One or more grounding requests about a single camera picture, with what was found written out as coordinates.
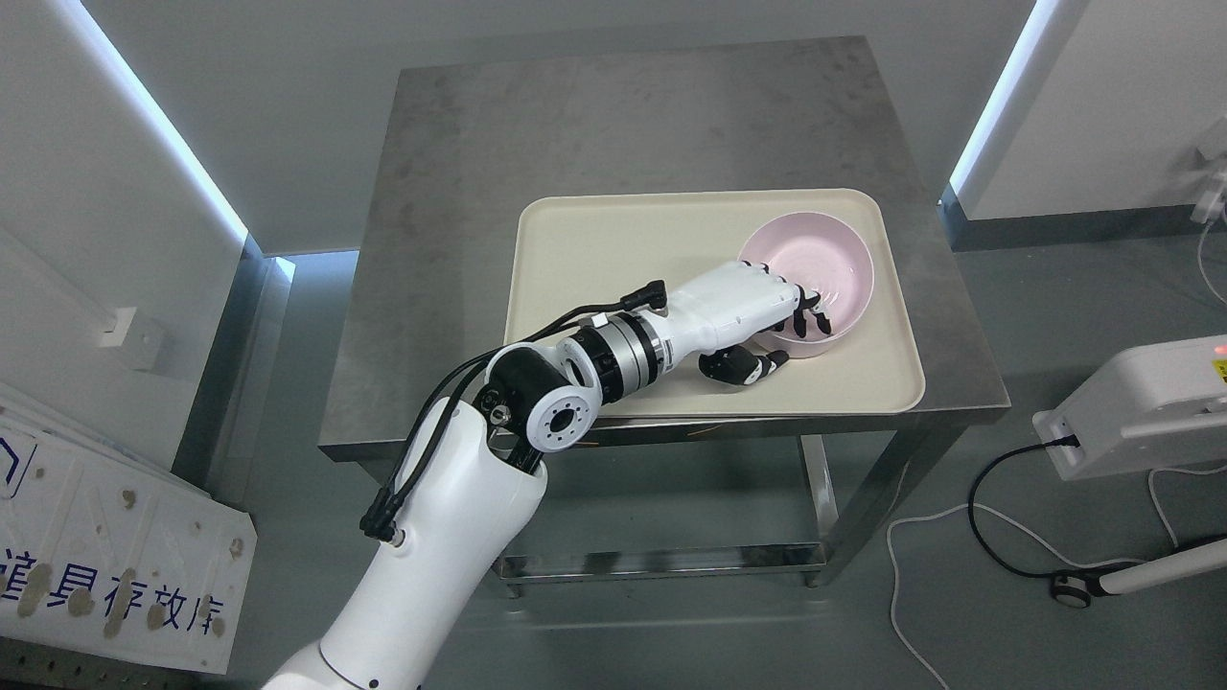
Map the cream plastic tray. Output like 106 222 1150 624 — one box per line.
504 189 926 419

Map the white device with red light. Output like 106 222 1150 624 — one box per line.
1031 333 1226 481

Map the white sign board blue text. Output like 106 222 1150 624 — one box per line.
1 387 256 676

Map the white cable on floor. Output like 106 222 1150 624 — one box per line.
883 465 1227 690

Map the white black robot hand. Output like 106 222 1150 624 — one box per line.
650 262 834 387

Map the black power cable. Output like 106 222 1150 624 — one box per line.
966 436 1227 580

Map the white wall plug adapter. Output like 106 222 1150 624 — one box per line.
1191 144 1226 223

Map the white wall socket box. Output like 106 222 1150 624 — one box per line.
97 307 168 372

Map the pink bowl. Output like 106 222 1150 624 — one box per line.
739 212 875 359

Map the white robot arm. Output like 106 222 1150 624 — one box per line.
266 280 667 689

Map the white caster leg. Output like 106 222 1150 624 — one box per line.
1049 537 1226 609

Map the stainless steel table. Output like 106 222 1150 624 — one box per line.
319 36 1009 587

